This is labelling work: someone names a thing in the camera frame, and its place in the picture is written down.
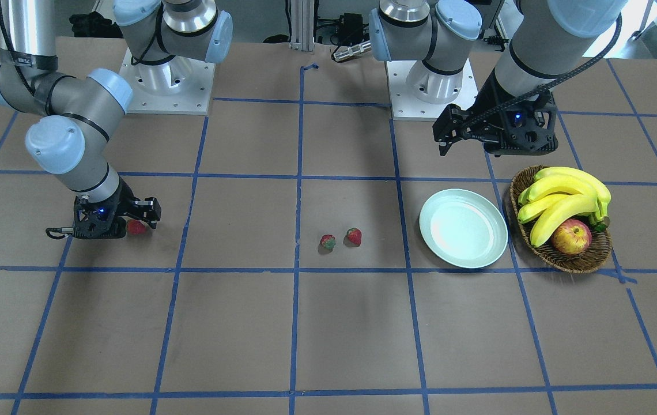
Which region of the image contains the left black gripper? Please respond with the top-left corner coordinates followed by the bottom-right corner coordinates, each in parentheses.
top-left (432, 91), bottom-right (558, 157)

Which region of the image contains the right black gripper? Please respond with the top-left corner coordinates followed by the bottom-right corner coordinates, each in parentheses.
top-left (72, 181), bottom-right (161, 239)

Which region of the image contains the greenish red strawberry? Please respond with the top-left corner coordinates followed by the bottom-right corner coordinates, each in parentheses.
top-left (319, 234), bottom-right (337, 251)

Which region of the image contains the light green plate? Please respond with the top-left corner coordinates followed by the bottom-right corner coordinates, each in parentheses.
top-left (418, 188), bottom-right (508, 269)

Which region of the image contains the silver cylinder connector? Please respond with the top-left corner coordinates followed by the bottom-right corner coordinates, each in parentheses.
top-left (331, 40), bottom-right (372, 63)

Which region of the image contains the yellow banana bunch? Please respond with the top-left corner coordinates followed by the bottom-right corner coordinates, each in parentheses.
top-left (513, 167), bottom-right (612, 248)

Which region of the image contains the red apple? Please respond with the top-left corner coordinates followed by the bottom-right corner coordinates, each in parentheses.
top-left (550, 218), bottom-right (592, 255)

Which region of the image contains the brown wicker basket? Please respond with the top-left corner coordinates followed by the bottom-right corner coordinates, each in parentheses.
top-left (503, 165), bottom-right (613, 274)

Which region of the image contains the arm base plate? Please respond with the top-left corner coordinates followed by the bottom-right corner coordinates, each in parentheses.
top-left (119, 50), bottom-right (216, 115)
top-left (386, 61), bottom-right (478, 122)

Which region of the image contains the aluminium frame post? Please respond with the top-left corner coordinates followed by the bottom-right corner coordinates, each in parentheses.
top-left (288, 0), bottom-right (316, 54)

